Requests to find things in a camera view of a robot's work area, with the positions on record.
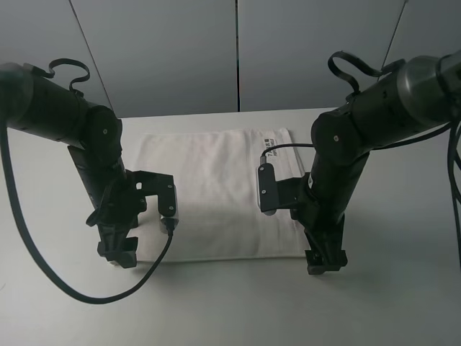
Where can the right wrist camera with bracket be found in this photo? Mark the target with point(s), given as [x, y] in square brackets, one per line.
[275, 194]

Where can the white towel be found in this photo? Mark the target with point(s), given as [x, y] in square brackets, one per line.
[217, 196]

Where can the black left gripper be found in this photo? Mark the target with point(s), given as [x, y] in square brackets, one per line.
[117, 204]

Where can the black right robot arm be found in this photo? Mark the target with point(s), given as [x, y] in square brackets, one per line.
[411, 101]

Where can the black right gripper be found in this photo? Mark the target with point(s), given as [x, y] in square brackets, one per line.
[323, 230]

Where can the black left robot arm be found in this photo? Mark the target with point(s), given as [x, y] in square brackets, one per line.
[35, 105]

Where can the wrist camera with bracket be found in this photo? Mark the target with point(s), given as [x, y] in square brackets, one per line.
[275, 194]
[162, 186]

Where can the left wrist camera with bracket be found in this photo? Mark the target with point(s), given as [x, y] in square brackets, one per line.
[162, 186]

